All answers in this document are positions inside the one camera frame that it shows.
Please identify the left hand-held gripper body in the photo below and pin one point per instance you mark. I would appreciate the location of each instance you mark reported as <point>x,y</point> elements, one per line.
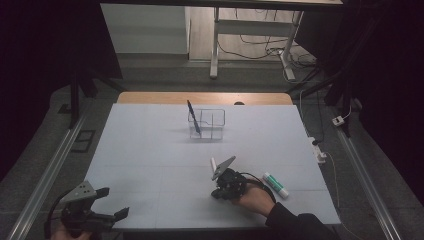
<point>83,213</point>

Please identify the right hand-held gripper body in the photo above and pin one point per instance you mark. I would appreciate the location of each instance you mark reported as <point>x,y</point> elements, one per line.
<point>230,183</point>

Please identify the green and white glue stick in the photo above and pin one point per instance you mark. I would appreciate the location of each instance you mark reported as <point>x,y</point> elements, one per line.
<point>276,185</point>

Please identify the clear plastic organizer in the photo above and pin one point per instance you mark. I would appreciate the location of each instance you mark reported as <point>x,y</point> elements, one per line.
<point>213,128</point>

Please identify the blue pen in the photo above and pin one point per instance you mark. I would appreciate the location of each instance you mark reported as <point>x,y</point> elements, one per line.
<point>194,118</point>

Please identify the person's left hand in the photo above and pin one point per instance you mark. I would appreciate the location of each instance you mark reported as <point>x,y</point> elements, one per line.
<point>68,235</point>

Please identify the person's right hand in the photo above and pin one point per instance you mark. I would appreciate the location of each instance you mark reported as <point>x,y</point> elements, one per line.
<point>256,200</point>

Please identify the white foam board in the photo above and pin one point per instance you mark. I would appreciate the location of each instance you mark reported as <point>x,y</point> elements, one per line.
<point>150,166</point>

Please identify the white power strip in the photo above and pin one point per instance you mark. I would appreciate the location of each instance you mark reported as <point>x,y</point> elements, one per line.
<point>317,151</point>

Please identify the black metal stand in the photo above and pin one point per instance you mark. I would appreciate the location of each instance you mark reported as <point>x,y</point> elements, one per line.
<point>345,100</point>
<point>74,100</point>

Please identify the wooden table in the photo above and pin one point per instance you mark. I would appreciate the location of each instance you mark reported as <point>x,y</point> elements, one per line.
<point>160,98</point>

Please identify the small white adapter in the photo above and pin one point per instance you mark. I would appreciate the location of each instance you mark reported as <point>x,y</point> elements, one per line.
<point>338,120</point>

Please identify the dark curtain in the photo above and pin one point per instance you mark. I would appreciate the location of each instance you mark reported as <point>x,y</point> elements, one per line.
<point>393,83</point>
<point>43,50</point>

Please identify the white-legged desk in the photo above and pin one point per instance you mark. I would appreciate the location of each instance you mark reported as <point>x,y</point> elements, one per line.
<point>253,27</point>

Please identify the white cabinet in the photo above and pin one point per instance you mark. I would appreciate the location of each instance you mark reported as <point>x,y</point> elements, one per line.
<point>146,30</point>

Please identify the aluminium rail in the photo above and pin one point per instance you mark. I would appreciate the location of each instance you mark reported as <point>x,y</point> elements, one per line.
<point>43,180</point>
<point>370,186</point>

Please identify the black floor frame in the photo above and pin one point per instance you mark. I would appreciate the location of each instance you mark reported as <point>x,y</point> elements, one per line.
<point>83,141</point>

